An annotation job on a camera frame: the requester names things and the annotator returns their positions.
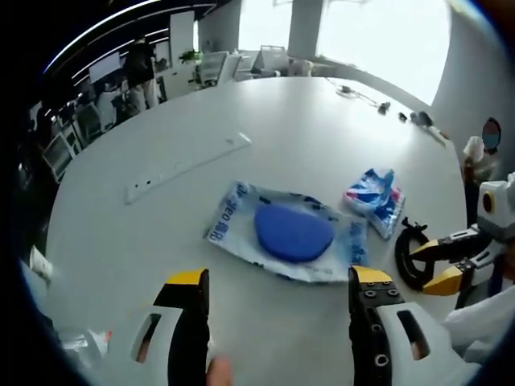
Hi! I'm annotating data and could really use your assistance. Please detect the white table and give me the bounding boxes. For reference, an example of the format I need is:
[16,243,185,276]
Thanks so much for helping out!
[42,76,470,386]

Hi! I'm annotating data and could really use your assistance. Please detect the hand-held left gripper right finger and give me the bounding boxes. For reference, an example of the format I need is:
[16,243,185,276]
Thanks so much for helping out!
[348,264,455,386]

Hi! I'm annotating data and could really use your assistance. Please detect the blue tissue packet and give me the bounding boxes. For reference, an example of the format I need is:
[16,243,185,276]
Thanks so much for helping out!
[343,167,406,241]

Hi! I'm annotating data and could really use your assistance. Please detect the person's white shirt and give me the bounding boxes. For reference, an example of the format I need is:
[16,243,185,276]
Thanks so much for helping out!
[442,277,515,365]

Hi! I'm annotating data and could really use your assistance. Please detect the white mesh office chair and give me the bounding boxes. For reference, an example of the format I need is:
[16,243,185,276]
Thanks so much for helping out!
[41,131,76,183]
[256,43,291,78]
[75,101,105,141]
[198,51,229,86]

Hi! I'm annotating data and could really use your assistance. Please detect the white bag with blue pad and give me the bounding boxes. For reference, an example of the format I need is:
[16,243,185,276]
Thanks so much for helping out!
[202,180,370,285]

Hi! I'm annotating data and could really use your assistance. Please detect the small white power strip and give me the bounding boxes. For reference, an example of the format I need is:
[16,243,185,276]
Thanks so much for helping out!
[425,125,451,142]

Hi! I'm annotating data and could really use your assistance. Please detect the white built-in socket strip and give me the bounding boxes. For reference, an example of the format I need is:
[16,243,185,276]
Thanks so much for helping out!
[123,131,253,207]

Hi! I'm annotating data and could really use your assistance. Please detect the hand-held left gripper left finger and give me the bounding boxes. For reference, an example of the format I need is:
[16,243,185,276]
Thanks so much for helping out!
[120,268,211,386]

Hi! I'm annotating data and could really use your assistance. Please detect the white screen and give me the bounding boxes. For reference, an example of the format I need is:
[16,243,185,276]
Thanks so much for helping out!
[88,51,122,84]

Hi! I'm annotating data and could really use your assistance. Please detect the green potted plant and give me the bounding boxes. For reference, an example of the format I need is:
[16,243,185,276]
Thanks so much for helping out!
[178,49,204,66]

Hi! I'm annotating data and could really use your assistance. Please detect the black cable coil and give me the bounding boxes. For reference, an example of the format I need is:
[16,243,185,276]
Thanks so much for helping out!
[393,216,432,291]

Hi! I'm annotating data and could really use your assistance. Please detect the person's left hand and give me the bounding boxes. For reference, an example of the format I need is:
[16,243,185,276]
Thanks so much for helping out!
[206,355,235,386]

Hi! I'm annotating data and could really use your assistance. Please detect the thin cable with plug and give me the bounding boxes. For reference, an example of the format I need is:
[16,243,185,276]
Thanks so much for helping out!
[324,77,392,117]

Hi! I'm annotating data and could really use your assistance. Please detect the black adapters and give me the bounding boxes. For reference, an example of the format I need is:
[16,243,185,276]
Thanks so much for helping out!
[397,108,435,129]

